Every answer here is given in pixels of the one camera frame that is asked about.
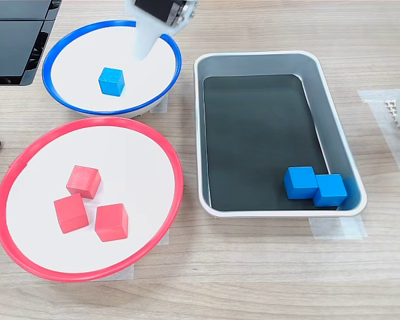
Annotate red-rimmed white dish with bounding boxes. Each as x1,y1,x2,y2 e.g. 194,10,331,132
0,116,184,283

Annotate red wooden block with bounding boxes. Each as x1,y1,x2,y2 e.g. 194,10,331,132
65,165,102,200
53,193,89,235
94,203,129,243

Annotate blue-rimmed white dish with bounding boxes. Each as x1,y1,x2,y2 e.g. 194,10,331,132
41,19,183,119

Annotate blue wooden block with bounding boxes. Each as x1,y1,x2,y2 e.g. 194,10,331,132
312,173,349,207
283,166,319,200
98,67,125,97

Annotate white mesh anti-slip mat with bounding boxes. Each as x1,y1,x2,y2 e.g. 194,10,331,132
385,98,400,151

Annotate silver metal tray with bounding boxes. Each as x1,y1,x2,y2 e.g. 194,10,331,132
193,50,368,219

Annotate black panel device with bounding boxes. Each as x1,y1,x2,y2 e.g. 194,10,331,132
0,0,63,87

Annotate black tray liner mat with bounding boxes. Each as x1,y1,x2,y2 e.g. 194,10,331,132
202,73,339,212

